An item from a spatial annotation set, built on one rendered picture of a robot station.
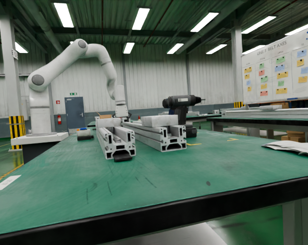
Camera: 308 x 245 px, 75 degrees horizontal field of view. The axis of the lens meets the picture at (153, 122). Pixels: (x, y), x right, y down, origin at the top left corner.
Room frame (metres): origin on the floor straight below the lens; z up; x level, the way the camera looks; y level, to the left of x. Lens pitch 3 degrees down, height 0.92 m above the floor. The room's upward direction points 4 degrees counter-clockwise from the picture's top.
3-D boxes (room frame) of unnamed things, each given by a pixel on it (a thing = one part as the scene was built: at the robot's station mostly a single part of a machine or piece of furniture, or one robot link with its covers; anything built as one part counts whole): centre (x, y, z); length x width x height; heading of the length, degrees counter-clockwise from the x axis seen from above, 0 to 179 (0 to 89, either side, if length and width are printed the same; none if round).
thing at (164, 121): (0.85, -0.02, 0.87); 0.16 x 0.11 x 0.07; 18
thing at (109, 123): (1.03, 0.24, 0.87); 0.16 x 0.11 x 0.07; 18
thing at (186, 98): (1.04, -0.18, 0.89); 0.20 x 0.08 x 0.22; 98
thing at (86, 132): (1.26, 0.44, 0.81); 0.10 x 0.08 x 0.06; 108
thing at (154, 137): (1.09, 0.06, 0.82); 0.80 x 0.10 x 0.09; 18
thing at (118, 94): (1.69, 0.27, 1.10); 0.09 x 0.08 x 0.13; 40
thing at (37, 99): (1.42, 0.79, 1.12); 0.19 x 0.12 x 0.24; 30
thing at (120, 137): (1.03, 0.24, 0.82); 0.80 x 0.10 x 0.09; 18
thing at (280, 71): (3.48, -2.12, 0.97); 1.50 x 0.50 x 1.95; 14
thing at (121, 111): (1.68, 0.26, 0.95); 0.10 x 0.07 x 0.11; 104
